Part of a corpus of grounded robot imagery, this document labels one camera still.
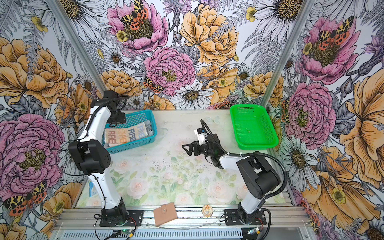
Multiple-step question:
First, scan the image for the teal plastic basket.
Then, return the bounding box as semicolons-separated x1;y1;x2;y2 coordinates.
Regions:
105;110;158;154

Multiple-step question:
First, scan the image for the blue white plastic packet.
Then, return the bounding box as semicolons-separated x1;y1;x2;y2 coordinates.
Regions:
88;182;98;198

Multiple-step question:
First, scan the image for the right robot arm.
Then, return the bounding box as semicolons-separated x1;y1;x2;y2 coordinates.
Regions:
182;134;282;224

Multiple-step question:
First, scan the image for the striped grey patterned towel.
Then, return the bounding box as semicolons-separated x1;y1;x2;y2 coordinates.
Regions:
105;123;150;147

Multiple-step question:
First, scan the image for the brown leather wallet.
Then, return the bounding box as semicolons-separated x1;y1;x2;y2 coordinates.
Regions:
153;203;178;227

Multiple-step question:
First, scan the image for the right black corrugated cable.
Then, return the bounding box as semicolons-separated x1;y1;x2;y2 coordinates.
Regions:
199;119;288;200

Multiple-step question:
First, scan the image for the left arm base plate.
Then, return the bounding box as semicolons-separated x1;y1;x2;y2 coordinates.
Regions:
100;210;144;227

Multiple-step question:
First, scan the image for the aluminium front rail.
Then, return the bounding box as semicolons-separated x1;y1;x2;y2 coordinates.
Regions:
51;205;316;240

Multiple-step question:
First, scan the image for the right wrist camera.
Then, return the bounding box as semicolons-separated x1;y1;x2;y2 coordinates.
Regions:
194;128;209;146

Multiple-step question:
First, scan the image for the green plastic basket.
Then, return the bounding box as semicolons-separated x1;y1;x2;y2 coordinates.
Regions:
230;104;279;150

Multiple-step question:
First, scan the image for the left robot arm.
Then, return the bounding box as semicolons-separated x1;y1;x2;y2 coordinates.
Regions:
68;91;128;227

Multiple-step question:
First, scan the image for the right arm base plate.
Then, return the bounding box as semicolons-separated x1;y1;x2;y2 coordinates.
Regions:
224;209;267;226

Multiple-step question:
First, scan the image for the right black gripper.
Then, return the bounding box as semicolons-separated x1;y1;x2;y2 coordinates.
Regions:
182;141;214;157

